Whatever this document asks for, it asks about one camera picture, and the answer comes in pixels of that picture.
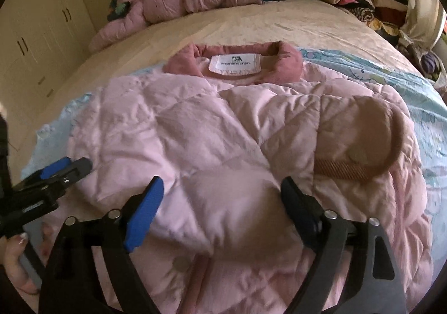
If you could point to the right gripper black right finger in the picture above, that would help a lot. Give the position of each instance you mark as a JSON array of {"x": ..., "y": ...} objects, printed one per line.
[{"x": 372, "y": 284}]

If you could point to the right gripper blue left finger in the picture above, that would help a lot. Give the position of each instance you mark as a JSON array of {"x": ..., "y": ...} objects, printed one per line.
[{"x": 71, "y": 282}]

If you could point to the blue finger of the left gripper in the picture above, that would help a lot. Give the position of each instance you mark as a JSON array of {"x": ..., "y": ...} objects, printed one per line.
[{"x": 54, "y": 168}]

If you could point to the plastic bag with purple item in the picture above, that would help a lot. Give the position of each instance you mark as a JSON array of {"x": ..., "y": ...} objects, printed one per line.
[{"x": 429, "y": 65}]

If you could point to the cream wardrobe with handles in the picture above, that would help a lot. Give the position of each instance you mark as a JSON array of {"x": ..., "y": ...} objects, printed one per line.
[{"x": 42, "y": 43}]

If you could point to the cream window curtain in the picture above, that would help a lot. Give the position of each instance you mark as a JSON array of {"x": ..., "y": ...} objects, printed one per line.
[{"x": 424, "y": 22}]

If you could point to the pink quilted puffer jacket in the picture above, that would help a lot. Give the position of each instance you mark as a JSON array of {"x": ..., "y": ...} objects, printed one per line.
[{"x": 221, "y": 241}]

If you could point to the left hand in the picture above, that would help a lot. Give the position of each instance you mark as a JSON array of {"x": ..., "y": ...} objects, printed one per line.
[{"x": 11, "y": 250}]

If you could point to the light blue cartoon blanket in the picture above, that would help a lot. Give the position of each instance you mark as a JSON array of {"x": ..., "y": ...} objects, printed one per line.
[{"x": 426, "y": 107}]

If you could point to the cream bed sheet mattress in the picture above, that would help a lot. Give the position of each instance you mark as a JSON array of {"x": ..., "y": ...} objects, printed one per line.
[{"x": 302, "y": 23}]

